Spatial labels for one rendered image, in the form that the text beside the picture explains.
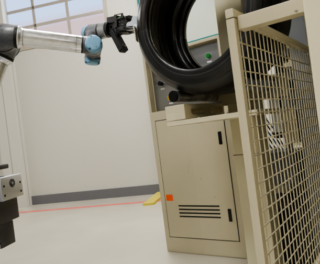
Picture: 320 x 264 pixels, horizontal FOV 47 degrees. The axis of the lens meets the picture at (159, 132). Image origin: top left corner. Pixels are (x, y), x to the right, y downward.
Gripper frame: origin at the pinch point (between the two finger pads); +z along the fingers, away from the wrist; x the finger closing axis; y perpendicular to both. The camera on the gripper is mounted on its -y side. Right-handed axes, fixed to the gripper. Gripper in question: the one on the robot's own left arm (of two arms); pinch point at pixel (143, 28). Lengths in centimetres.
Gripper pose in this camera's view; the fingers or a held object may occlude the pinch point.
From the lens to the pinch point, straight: 165.6
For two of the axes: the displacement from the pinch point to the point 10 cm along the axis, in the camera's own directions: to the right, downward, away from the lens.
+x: 5.7, -0.7, 8.2
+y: -0.3, -10.0, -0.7
